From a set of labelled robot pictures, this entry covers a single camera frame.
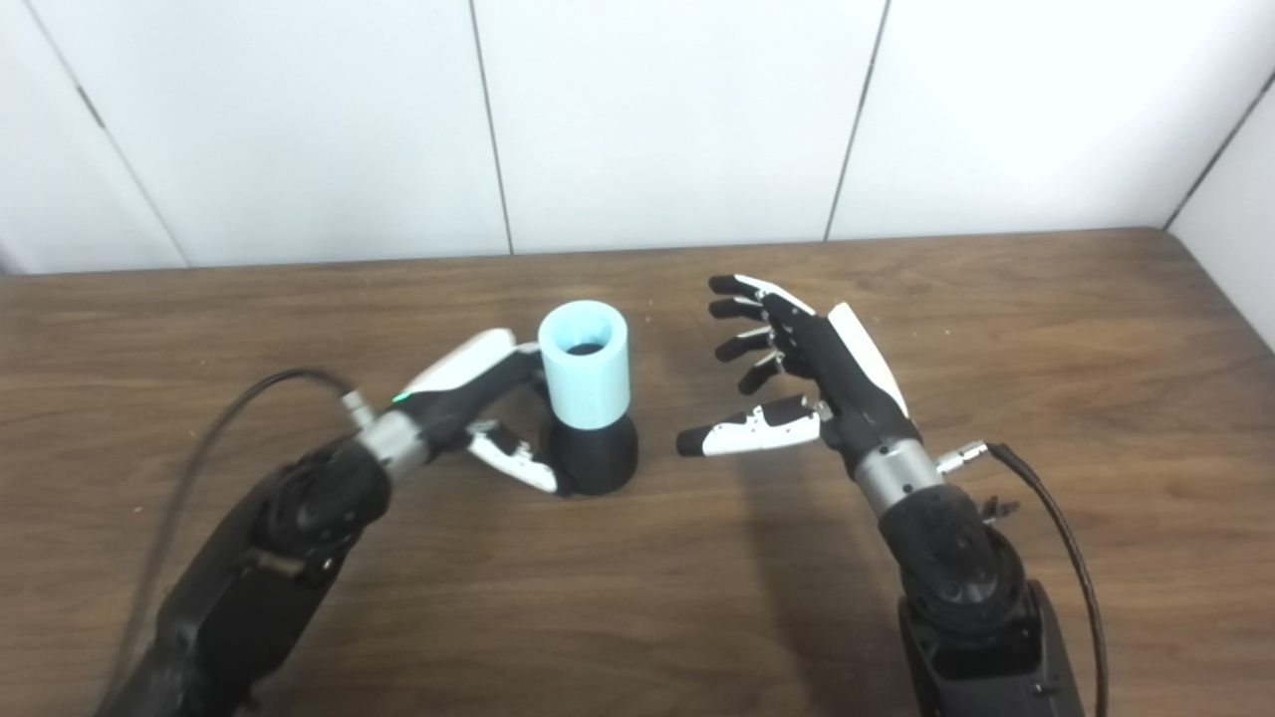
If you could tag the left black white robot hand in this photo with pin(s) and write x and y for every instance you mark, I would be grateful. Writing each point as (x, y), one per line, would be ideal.
(468, 383)

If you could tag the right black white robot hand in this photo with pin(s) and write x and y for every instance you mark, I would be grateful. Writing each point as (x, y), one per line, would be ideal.
(847, 388)

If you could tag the light blue cylinder cup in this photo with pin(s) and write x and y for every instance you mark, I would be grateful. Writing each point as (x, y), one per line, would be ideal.
(588, 388)

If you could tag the black flared nozzle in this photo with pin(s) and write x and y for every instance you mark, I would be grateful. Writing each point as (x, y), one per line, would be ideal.
(598, 458)

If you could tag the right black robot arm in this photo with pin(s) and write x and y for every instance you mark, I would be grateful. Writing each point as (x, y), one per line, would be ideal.
(956, 578)

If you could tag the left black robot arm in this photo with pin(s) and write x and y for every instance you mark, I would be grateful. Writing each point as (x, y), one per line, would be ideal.
(259, 578)

